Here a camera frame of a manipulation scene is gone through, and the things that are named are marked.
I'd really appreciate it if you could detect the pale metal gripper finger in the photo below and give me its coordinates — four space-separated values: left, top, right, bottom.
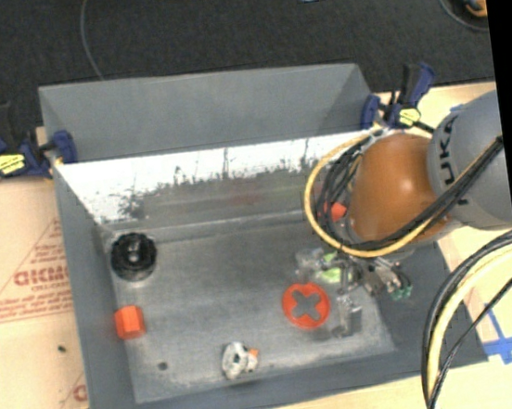
349 304 367 337
335 293 355 337

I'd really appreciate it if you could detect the lime green small thing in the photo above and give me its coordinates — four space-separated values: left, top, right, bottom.
318 262 345 286

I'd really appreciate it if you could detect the red disc with cross hole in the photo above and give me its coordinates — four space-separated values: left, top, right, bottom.
278 277 335 333

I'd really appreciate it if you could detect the clear glass thing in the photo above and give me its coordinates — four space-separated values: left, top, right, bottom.
293 245 330 283

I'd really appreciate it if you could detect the small orange block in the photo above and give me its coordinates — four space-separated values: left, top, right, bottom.
328 200 351 224

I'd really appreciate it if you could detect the grey metal bin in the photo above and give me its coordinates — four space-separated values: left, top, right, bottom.
37 33 493 409

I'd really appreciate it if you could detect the white and orange toy animal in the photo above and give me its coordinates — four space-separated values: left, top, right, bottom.
217 338 263 383

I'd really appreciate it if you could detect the orange hexagonal block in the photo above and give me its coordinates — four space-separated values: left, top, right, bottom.
111 302 149 342

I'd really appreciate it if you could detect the black ribbed round knob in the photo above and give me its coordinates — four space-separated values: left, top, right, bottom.
106 229 161 283

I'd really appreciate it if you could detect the brown cardboard board red print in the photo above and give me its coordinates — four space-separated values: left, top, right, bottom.
0 159 91 409

